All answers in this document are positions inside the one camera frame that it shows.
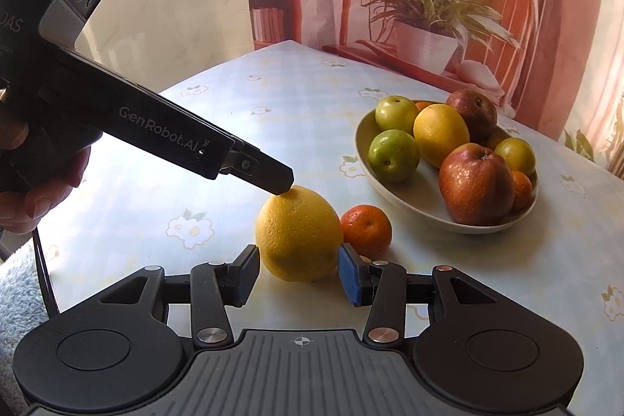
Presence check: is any large green apple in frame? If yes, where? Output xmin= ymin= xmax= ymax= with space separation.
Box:
xmin=367 ymin=129 xmax=421 ymax=183

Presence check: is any yellow-green apple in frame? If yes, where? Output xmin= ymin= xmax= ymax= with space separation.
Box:
xmin=494 ymin=136 xmax=537 ymax=177

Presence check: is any cream plate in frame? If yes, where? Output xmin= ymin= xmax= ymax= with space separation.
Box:
xmin=354 ymin=100 xmax=539 ymax=235

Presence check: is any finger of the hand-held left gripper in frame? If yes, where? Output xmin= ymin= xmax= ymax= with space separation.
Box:
xmin=219 ymin=140 xmax=294 ymax=195

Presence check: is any person's left hand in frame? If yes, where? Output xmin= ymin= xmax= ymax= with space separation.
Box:
xmin=0 ymin=89 xmax=92 ymax=232

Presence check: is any black cable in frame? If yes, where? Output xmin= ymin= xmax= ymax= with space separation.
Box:
xmin=32 ymin=226 xmax=62 ymax=317

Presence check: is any small green apple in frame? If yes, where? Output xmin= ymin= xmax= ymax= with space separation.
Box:
xmin=375 ymin=95 xmax=421 ymax=135

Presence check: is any dark russet red apple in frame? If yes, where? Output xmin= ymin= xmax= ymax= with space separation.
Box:
xmin=446 ymin=89 xmax=499 ymax=144

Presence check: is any shiny red apple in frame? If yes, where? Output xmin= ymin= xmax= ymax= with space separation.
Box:
xmin=439 ymin=143 xmax=516 ymax=227

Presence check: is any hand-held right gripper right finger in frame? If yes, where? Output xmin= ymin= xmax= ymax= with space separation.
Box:
xmin=337 ymin=243 xmax=498 ymax=349

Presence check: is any grey fluffy towel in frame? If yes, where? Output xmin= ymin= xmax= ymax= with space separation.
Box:
xmin=0 ymin=248 xmax=54 ymax=378

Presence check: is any yellow lemon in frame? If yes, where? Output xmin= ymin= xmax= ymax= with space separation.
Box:
xmin=255 ymin=184 xmax=343 ymax=284
xmin=413 ymin=103 xmax=471 ymax=170

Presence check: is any floral tablecloth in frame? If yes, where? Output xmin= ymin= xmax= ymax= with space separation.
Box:
xmin=36 ymin=40 xmax=624 ymax=402

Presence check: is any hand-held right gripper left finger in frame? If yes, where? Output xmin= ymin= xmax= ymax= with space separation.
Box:
xmin=97 ymin=244 xmax=261 ymax=351

